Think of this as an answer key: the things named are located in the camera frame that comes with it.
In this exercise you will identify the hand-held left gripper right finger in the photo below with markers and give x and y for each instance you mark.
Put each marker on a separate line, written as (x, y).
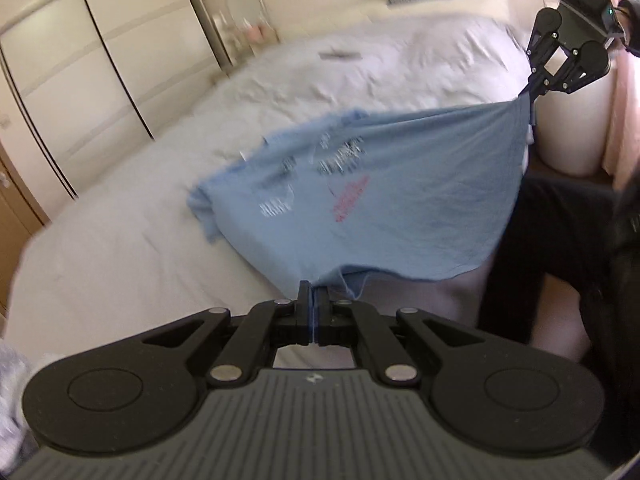
(321, 312)

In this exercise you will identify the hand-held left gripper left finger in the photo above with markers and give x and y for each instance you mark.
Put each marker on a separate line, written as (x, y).
(303, 310)

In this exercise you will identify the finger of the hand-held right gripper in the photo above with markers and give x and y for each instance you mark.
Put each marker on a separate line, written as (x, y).
(562, 80)
(535, 57)

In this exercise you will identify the light blue printed t-shirt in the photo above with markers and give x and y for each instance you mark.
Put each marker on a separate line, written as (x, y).
(390, 195)

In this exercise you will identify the white cylindrical bin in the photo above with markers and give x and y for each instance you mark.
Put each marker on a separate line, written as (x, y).
(575, 130)

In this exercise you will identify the person's leg in black pants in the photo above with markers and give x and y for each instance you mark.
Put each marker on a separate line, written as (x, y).
(555, 230)

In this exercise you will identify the bed with white cover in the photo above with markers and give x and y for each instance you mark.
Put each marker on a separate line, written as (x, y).
(150, 220)

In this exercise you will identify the grey fabric label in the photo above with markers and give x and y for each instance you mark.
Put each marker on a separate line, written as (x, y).
(341, 54)

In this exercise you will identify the white patterned cloth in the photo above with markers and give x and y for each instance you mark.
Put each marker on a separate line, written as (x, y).
(12, 400)

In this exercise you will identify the wooden door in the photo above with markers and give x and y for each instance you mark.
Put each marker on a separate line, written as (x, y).
(12, 220)

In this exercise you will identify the cream sliding-door wardrobe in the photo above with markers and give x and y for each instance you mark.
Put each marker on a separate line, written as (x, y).
(65, 70)

